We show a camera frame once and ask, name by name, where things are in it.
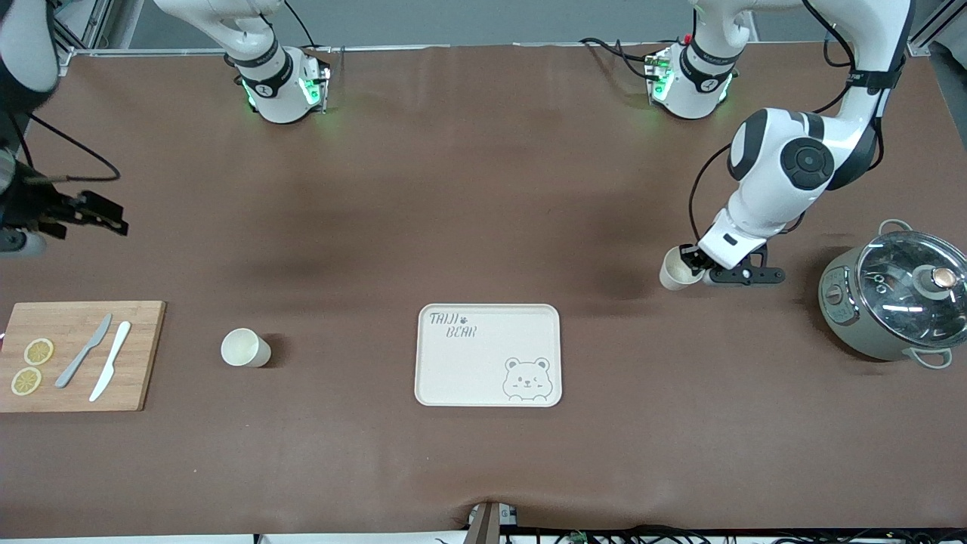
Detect white IKEA cup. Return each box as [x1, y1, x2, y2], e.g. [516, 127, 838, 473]
[221, 328, 272, 369]
[659, 246, 705, 292]

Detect cream bear print tray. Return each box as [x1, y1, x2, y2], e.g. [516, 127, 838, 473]
[415, 304, 563, 408]

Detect grey plastic knife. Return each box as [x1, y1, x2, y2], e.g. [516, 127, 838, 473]
[55, 314, 113, 389]

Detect green electric cooking pot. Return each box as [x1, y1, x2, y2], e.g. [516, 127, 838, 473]
[818, 219, 967, 369]

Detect white plastic knife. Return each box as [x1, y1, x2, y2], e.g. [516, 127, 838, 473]
[89, 321, 132, 403]

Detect bamboo cutting board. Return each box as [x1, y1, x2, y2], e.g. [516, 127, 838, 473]
[0, 301, 166, 413]

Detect glass pot lid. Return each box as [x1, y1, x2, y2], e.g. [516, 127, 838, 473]
[856, 230, 967, 350]

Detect brown table mat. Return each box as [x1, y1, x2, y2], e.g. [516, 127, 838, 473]
[0, 42, 967, 539]

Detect grey table edge clamp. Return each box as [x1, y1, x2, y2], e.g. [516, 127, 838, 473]
[467, 500, 519, 544]

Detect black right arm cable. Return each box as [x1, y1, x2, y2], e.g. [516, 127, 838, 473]
[0, 112, 122, 184]

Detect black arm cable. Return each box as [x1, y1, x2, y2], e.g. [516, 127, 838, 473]
[0, 112, 122, 184]
[688, 0, 907, 244]

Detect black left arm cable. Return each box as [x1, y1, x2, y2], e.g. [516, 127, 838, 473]
[688, 0, 907, 244]

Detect aluminium frame profile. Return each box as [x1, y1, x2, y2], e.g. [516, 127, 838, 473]
[51, 0, 144, 70]
[907, 0, 967, 58]

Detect black base cable bundle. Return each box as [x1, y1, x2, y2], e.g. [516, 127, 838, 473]
[579, 37, 667, 81]

